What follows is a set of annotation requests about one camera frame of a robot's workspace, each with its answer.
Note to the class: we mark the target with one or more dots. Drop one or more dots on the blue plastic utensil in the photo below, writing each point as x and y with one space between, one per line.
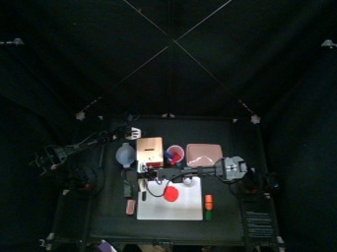
167 155

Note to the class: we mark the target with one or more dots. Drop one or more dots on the pink rectangular block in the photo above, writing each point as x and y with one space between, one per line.
129 207

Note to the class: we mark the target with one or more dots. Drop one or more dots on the wooden drawer box red front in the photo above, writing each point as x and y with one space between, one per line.
148 147

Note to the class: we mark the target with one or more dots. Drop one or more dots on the red plastic spatula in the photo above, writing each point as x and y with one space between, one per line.
176 159

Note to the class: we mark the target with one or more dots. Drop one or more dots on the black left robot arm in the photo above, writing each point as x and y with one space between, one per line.
87 142

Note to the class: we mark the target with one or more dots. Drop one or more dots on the orange toy carrot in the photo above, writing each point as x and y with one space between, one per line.
208 201

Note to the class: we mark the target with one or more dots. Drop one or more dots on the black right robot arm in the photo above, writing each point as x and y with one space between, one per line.
196 171

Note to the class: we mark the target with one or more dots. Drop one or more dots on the white frame corner bracket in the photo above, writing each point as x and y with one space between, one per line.
254 118
14 41
327 43
79 115

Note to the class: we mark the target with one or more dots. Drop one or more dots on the pink square tray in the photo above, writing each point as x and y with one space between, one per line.
203 152

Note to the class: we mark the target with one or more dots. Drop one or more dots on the red play dough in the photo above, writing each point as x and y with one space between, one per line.
171 194

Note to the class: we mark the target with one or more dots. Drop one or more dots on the purple object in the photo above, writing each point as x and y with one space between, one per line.
105 246

